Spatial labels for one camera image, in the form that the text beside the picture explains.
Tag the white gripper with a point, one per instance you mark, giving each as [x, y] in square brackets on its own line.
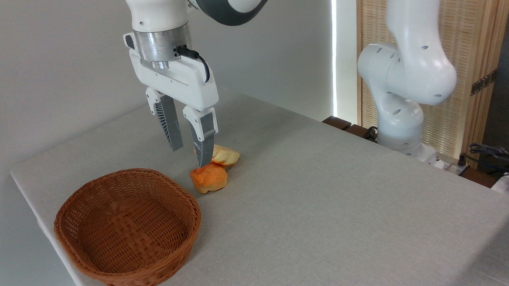
[179, 84]

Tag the pale yellow bread roll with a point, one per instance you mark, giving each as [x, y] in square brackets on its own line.
[226, 155]

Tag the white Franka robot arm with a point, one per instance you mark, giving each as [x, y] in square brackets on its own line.
[410, 67]

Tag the orange round bread roll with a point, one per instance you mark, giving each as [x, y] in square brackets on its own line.
[209, 179]

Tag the brown wicker basket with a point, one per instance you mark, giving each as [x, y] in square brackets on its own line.
[125, 234]

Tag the dark brown wooden bench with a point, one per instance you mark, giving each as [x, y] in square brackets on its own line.
[341, 124]

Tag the grey tablecloth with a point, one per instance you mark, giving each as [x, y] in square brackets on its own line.
[326, 208]

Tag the black metal hinge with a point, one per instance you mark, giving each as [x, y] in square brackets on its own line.
[484, 82]

